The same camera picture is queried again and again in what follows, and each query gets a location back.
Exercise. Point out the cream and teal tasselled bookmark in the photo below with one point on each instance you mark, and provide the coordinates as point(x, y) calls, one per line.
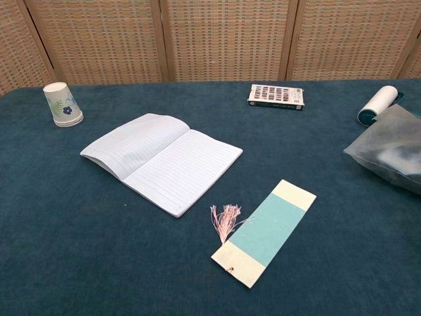
point(263, 230)

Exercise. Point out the open lined notebook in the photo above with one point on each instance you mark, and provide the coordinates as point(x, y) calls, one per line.
point(171, 164)

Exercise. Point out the small box with colour swatches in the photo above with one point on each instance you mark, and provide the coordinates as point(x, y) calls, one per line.
point(274, 93)

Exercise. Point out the woven rattan folding screen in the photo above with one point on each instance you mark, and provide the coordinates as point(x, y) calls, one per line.
point(223, 39)

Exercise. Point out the teal tablecloth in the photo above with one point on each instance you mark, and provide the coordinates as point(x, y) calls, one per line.
point(98, 256)

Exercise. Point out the floral print paper cup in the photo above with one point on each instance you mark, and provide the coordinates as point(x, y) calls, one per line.
point(60, 105)

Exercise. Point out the white and teal lint roller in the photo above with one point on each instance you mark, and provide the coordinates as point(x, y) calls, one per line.
point(378, 102)

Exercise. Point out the grey translucent plastic bag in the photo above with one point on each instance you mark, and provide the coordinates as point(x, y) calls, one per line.
point(388, 148)

